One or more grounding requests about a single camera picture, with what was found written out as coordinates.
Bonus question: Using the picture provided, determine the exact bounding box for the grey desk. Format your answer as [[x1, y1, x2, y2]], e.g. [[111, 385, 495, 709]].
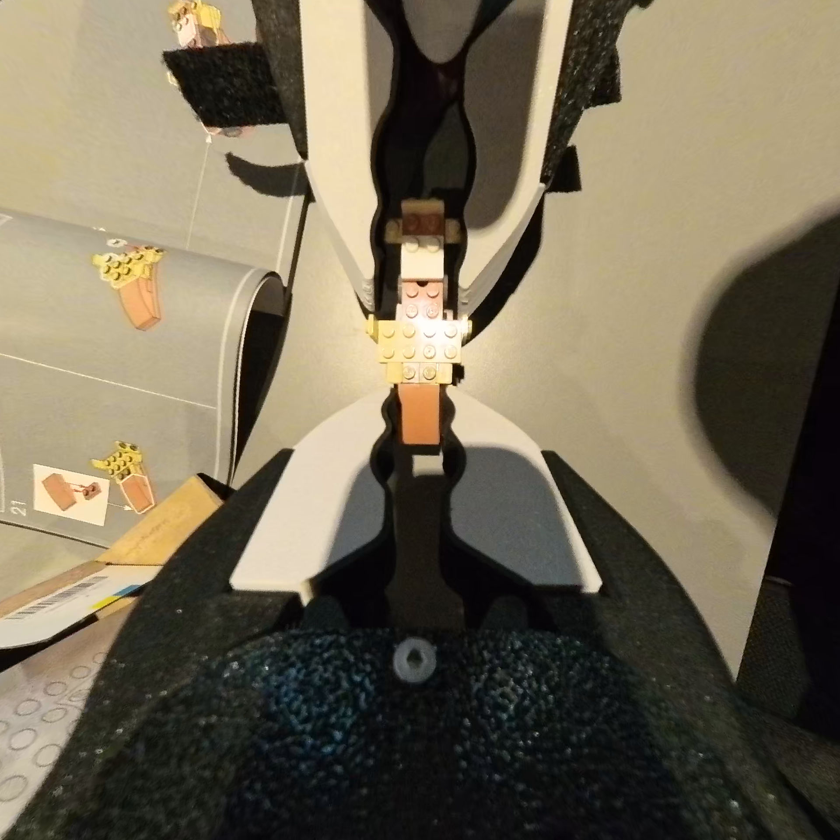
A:
[[0, 0, 840, 723]]

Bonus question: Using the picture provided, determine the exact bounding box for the orange and tan brick model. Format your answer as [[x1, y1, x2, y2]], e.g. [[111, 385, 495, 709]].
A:
[[387, 198, 460, 326]]

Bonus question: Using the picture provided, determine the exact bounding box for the dark printed cardboard box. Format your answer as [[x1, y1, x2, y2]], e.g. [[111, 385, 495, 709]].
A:
[[0, 564, 145, 651]]

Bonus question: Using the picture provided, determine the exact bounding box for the brown brick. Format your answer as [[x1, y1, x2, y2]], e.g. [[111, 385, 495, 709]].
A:
[[397, 382, 447, 448]]

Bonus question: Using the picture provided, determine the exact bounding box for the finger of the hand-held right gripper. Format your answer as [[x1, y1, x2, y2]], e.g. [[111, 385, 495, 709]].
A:
[[298, 0, 403, 315], [458, 0, 570, 306]]

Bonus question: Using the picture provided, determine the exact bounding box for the grey instruction booklet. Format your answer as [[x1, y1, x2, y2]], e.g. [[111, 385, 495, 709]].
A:
[[0, 0, 309, 549]]

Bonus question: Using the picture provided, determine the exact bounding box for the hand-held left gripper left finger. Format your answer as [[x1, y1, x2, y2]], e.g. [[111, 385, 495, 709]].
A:
[[230, 394, 398, 601]]

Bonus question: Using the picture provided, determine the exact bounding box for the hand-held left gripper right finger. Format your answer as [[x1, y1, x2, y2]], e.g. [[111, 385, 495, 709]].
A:
[[441, 394, 603, 595]]

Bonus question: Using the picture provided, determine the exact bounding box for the white printed paper bag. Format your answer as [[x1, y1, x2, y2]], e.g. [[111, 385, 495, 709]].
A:
[[0, 646, 109, 840]]

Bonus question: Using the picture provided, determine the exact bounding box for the tan brick assembly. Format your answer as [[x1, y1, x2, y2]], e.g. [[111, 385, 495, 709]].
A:
[[366, 314, 473, 385]]

